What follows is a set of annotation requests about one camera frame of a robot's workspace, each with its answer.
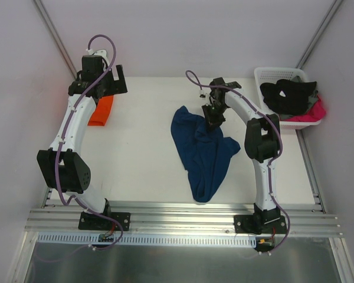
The corner aluminium profile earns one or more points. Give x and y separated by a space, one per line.
51 29
334 8

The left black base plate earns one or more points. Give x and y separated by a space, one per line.
91 222

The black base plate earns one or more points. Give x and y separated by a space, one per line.
91 222
250 224

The navy blue t-shirt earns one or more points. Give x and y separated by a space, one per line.
205 155

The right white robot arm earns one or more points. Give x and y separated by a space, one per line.
262 145

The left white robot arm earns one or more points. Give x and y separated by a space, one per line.
61 165

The orange folded t-shirt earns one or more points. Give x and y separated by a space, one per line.
102 112

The white slotted cable duct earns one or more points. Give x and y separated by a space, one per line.
147 239

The white plastic laundry basket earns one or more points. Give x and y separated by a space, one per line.
272 75

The left corner aluminium profile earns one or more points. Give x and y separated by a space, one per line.
51 29

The black t-shirt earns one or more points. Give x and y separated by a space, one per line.
278 97

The aluminium mounting rail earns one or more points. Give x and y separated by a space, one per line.
185 218

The pink t-shirt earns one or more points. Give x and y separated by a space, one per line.
315 113

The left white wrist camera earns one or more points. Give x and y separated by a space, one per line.
102 53

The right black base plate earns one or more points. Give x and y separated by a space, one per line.
250 224

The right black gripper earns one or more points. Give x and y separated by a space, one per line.
213 118

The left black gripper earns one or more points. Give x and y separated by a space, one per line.
115 85

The right corner aluminium profile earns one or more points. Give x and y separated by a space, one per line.
334 8

